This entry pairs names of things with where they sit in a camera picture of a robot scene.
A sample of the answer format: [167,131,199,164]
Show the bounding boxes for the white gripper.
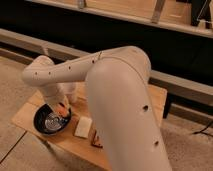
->
[41,84,69,112]

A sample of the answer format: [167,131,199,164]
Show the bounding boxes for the orange pepper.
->
[57,103,68,117]

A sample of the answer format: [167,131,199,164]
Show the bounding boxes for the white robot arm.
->
[22,46,172,171]

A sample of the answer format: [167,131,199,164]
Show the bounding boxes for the black ceramic bowl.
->
[33,104,72,135]

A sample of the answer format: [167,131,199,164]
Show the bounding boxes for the translucent plastic cup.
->
[62,83,77,104]

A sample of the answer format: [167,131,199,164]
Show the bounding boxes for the wooden table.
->
[12,82,161,171]

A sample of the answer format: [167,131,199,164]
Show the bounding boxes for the beige sponge block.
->
[74,117,92,138]

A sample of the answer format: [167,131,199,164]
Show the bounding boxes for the red and black box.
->
[91,132,103,148]

